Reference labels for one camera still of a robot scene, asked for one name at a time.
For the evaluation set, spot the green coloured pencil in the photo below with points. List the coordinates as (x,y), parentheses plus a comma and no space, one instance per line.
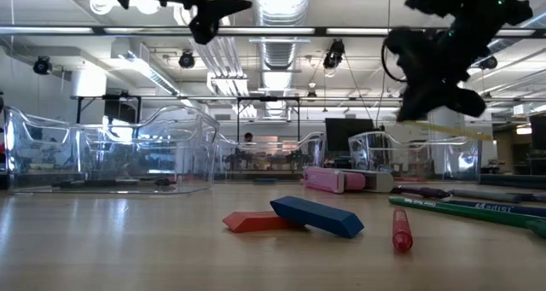
(469,212)

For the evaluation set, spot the silver ceiling air duct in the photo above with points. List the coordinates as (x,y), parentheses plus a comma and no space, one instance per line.
(279,52)

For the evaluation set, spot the black aluminium rig frame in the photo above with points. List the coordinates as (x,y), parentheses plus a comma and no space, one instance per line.
(320,31)

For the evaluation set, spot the black background rig frame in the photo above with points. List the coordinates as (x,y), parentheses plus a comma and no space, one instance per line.
(119,109)
(268,98)

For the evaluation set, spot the person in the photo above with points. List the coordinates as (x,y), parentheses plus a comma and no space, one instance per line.
(248,137)

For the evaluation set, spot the yellow pencil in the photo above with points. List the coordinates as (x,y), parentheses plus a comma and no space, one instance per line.
(452,131)

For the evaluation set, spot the pink and white eraser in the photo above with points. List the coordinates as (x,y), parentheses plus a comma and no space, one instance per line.
(324,180)

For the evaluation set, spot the black ceiling spotlight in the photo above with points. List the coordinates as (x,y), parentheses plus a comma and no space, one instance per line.
(42,65)
(489,63)
(187,59)
(311,95)
(333,54)

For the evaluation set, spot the grey pen with black cap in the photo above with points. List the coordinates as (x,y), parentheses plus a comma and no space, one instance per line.
(162,181)

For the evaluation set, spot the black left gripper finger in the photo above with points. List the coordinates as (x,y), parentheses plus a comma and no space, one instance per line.
(205,28)
(226,6)

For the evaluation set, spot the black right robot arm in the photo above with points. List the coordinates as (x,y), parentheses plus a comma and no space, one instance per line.
(478,5)

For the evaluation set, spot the red crayon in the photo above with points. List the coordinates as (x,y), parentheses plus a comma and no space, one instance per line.
(402,235)

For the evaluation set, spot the small blue eraser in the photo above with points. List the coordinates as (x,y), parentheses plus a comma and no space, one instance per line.
(265,181)

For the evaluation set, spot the red eraser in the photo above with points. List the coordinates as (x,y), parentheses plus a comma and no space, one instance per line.
(251,222)

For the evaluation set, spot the blue coloured pencil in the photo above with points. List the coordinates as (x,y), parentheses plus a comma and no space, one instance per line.
(512,208)

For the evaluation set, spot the white building pillar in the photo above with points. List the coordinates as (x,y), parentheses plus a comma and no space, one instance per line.
(456,122)
(87,86)

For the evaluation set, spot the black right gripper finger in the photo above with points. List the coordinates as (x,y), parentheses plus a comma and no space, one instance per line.
(420,101)
(467,103)

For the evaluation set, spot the clear plastic bin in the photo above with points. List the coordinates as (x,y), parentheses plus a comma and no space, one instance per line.
(307,154)
(42,163)
(465,158)

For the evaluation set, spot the black monitor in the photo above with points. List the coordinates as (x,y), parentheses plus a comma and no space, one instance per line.
(350,133)
(538,131)

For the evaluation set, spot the large blue eraser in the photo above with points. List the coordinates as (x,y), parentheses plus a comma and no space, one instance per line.
(315,216)

